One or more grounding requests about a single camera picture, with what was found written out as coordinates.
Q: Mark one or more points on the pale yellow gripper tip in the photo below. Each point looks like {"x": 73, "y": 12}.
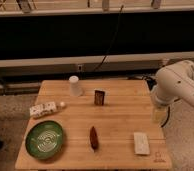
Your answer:
{"x": 159, "y": 115}

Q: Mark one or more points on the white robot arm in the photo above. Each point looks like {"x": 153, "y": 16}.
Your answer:
{"x": 172, "y": 81}

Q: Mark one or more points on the brown standing eraser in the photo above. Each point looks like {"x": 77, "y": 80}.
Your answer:
{"x": 99, "y": 97}

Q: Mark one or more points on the wooden table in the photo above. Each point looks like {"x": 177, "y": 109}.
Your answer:
{"x": 127, "y": 109}

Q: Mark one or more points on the reddish brown oblong object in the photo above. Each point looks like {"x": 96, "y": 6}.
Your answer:
{"x": 93, "y": 138}

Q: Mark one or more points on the white upside-down paper cup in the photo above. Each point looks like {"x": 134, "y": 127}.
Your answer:
{"x": 75, "y": 88}

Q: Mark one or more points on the green round plate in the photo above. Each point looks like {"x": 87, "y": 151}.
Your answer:
{"x": 44, "y": 140}

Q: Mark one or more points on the white patterned bottle lying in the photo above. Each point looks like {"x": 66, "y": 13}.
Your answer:
{"x": 47, "y": 108}

